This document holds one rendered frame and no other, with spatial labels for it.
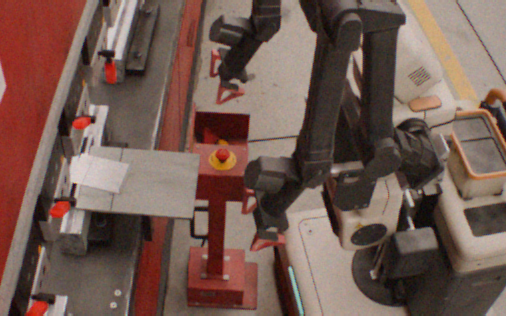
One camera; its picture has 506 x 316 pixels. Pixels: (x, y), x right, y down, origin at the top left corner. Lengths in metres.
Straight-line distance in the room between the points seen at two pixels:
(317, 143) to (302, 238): 1.12
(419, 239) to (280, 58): 1.68
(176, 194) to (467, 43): 2.43
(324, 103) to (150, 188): 0.53
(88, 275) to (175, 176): 0.31
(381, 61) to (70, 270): 0.86
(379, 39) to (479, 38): 2.67
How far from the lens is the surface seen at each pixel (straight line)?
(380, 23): 1.12
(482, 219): 1.93
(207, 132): 2.04
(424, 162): 1.45
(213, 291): 2.48
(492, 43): 3.82
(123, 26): 2.05
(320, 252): 2.39
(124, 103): 1.95
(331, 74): 1.19
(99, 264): 1.65
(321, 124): 1.28
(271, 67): 3.33
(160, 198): 1.59
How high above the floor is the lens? 2.29
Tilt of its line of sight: 51 degrees down
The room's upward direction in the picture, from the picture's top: 5 degrees clockwise
